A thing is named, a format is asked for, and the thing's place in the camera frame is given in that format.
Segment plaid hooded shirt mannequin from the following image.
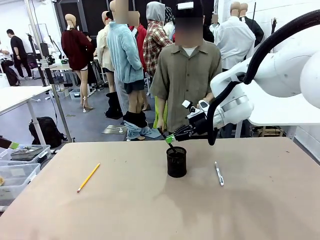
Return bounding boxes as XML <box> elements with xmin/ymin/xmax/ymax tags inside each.
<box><xmin>142</xmin><ymin>1</ymin><xmax>175</xmax><ymax>79</ymax></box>

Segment white shirt mannequin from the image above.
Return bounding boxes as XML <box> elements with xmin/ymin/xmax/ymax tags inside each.
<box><xmin>214</xmin><ymin>1</ymin><xmax>257</xmax><ymax>73</ymax></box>

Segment white pen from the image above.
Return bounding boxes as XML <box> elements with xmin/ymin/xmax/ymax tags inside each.
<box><xmin>214</xmin><ymin>160</ymin><xmax>225</xmax><ymax>187</ymax></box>

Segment large clear plastic bin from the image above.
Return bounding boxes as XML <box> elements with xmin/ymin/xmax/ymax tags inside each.
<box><xmin>0</xmin><ymin>162</ymin><xmax>42</xmax><ymax>201</ymax></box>

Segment person in olive shirt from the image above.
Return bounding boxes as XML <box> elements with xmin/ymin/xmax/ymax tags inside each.
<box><xmin>149</xmin><ymin>0</ymin><xmax>223</xmax><ymax>135</ymax></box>

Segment white floor storage bin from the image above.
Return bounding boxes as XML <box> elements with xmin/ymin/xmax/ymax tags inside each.
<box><xmin>68</xmin><ymin>88</ymin><xmax>82</xmax><ymax>101</ymax></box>

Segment background person in black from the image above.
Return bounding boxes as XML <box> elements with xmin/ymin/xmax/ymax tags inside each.
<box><xmin>6</xmin><ymin>28</ymin><xmax>34</xmax><ymax>81</ymax></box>

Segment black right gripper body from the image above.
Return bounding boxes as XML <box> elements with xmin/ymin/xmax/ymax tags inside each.
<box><xmin>186</xmin><ymin>113</ymin><xmax>210</xmax><ymax>137</ymax></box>

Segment black cap white label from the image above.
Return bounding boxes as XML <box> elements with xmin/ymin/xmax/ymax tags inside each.
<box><xmin>174</xmin><ymin>0</ymin><xmax>204</xmax><ymax>18</ymax></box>

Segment black pen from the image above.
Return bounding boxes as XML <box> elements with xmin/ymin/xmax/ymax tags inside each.
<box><xmin>156</xmin><ymin>127</ymin><xmax>177</xmax><ymax>154</ymax></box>

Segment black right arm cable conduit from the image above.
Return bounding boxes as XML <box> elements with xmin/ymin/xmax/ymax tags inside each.
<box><xmin>207</xmin><ymin>9</ymin><xmax>320</xmax><ymax>147</ymax></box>

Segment black boots mannequin legs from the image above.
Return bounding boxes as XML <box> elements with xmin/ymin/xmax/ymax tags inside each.
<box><xmin>104</xmin><ymin>91</ymin><xmax>124</xmax><ymax>120</ymax></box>

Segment light blue fleece mannequin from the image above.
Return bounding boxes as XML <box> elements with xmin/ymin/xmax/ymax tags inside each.
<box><xmin>106</xmin><ymin>0</ymin><xmax>162</xmax><ymax>141</ymax></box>

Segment clear plastic bin with tray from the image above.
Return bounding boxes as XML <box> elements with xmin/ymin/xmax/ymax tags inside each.
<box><xmin>0</xmin><ymin>144</ymin><xmax>52</xmax><ymax>165</ymax></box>

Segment white rounded table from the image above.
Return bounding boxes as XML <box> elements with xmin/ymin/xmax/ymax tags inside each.
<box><xmin>246</xmin><ymin>99</ymin><xmax>320</xmax><ymax>141</ymax></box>

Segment neon yellow garment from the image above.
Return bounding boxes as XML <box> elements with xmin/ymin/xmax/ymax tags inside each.
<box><xmin>152</xmin><ymin>95</ymin><xmax>169</xmax><ymax>131</ymax></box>

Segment metal mannequin base plate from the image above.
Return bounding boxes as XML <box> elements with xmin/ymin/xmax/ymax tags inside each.
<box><xmin>101</xmin><ymin>124</ymin><xmax>129</xmax><ymax>136</ymax></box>

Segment grey metal tray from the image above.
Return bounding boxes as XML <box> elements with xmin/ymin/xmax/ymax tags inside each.
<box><xmin>10</xmin><ymin>145</ymin><xmax>44</xmax><ymax>161</ymax></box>

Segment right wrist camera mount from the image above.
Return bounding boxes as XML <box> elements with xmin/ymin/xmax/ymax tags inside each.
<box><xmin>181</xmin><ymin>99</ymin><xmax>210</xmax><ymax>120</ymax></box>

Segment wooden pallet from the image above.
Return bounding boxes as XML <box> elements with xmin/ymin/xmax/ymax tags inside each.
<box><xmin>251</xmin><ymin>125</ymin><xmax>286</xmax><ymax>138</ymax></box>

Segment black jacket mannequin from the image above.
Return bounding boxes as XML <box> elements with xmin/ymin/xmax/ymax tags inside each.
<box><xmin>202</xmin><ymin>14</ymin><xmax>215</xmax><ymax>44</ymax></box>

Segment white table with white legs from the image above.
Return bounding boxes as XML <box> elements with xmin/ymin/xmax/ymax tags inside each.
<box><xmin>0</xmin><ymin>85</ymin><xmax>53</xmax><ymax>146</ymax></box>

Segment cream jacket mannequin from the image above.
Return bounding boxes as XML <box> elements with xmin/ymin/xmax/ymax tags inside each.
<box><xmin>96</xmin><ymin>10</ymin><xmax>116</xmax><ymax>94</ymax></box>

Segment black suit mannequin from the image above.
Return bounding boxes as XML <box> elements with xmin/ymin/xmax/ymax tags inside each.
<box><xmin>239</xmin><ymin>2</ymin><xmax>265</xmax><ymax>49</ymax></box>

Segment maroon sweater mannequin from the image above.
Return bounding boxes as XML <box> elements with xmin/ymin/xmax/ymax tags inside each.
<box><xmin>60</xmin><ymin>13</ymin><xmax>95</xmax><ymax>114</ymax></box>

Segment red jacket mannequin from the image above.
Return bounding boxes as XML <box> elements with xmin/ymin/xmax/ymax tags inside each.
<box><xmin>128</xmin><ymin>11</ymin><xmax>148</xmax><ymax>74</ymax></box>

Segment black mesh pen holder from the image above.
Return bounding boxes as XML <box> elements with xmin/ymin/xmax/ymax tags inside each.
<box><xmin>166</xmin><ymin>146</ymin><xmax>188</xmax><ymax>179</ymax></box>

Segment yellow pencil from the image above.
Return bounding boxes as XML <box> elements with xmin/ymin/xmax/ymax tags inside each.
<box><xmin>76</xmin><ymin>162</ymin><xmax>101</xmax><ymax>194</ymax></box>

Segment black backpack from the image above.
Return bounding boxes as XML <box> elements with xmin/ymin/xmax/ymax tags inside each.
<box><xmin>28</xmin><ymin>116</ymin><xmax>68</xmax><ymax>149</ymax></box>

